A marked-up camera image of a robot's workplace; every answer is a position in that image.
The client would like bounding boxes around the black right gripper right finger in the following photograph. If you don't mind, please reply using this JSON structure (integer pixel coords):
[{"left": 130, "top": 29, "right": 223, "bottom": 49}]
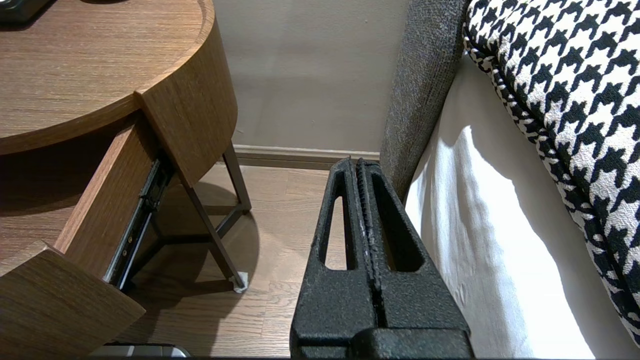
[{"left": 357, "top": 159, "right": 470, "bottom": 331}]

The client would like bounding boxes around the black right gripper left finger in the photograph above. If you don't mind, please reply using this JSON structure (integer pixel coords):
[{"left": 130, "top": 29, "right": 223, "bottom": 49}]
[{"left": 290, "top": 157, "right": 377, "bottom": 352}]

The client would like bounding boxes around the curved wooden table drawer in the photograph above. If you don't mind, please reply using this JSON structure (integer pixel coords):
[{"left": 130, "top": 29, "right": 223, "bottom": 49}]
[{"left": 0, "top": 116, "right": 166, "bottom": 359}]

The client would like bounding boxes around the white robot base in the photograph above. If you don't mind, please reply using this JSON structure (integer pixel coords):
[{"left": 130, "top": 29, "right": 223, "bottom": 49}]
[{"left": 90, "top": 342, "right": 193, "bottom": 360}]

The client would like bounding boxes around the black metal drawer slide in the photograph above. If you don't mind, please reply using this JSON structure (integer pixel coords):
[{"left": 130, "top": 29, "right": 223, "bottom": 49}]
[{"left": 102, "top": 150, "right": 177, "bottom": 292}]

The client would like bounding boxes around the white bed sheet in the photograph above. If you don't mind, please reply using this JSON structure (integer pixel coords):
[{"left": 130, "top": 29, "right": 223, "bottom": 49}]
[{"left": 404, "top": 55, "right": 640, "bottom": 360}]

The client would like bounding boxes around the grey fabric headboard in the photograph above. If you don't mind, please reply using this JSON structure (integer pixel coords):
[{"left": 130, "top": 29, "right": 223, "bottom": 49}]
[{"left": 379, "top": 0, "right": 471, "bottom": 201}]

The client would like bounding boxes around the black white houndstooth pillow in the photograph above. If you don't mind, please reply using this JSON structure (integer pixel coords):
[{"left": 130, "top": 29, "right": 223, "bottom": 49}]
[{"left": 462, "top": 0, "right": 640, "bottom": 346}]

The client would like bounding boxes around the round wooden side table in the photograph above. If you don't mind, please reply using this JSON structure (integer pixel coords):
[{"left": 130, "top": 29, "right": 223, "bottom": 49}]
[{"left": 0, "top": 0, "right": 239, "bottom": 190}]

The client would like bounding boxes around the black white desk telephone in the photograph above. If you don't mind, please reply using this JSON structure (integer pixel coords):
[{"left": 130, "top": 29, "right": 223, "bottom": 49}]
[{"left": 0, "top": 0, "right": 53, "bottom": 27}]

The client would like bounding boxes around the black metal table frame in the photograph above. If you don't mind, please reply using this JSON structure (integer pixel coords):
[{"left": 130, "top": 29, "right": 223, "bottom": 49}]
[{"left": 122, "top": 142, "right": 253, "bottom": 295}]

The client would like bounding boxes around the grey wall baseboard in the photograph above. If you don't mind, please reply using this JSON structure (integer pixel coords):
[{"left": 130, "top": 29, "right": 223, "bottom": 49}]
[{"left": 232, "top": 144, "right": 382, "bottom": 171}]

